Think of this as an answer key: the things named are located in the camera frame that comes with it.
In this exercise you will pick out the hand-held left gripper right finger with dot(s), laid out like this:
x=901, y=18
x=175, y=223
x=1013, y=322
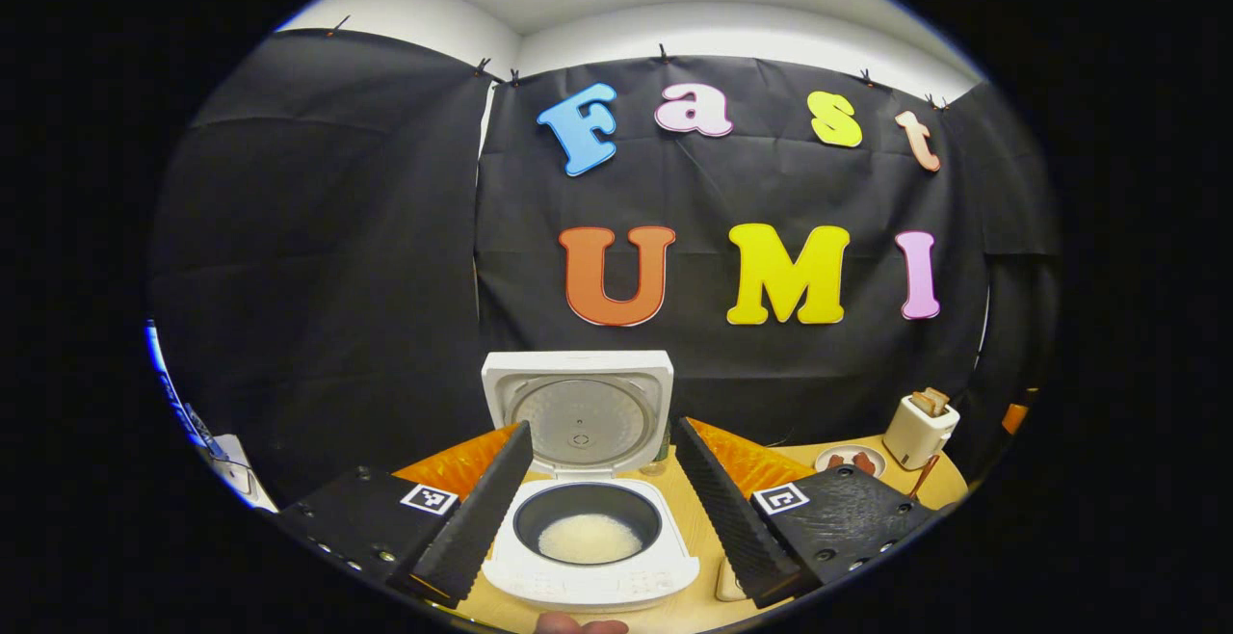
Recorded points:
x=722, y=509

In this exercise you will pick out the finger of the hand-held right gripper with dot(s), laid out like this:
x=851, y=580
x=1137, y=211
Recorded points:
x=1014, y=418

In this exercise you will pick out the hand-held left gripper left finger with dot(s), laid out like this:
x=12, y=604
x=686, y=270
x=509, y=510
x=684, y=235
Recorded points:
x=477, y=509

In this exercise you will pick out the white rice cooker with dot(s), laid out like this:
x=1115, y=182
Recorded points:
x=588, y=586

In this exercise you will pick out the toast slice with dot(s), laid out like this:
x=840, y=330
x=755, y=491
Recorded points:
x=923, y=403
x=939, y=397

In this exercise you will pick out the white toaster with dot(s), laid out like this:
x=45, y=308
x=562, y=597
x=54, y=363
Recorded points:
x=920, y=436

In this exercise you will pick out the white round plate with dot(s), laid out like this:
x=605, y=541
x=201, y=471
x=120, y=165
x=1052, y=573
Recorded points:
x=850, y=449

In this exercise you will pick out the white box device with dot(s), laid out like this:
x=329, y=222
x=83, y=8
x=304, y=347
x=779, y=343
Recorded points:
x=233, y=465

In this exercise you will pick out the black backdrop cloth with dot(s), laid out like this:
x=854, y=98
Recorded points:
x=337, y=277

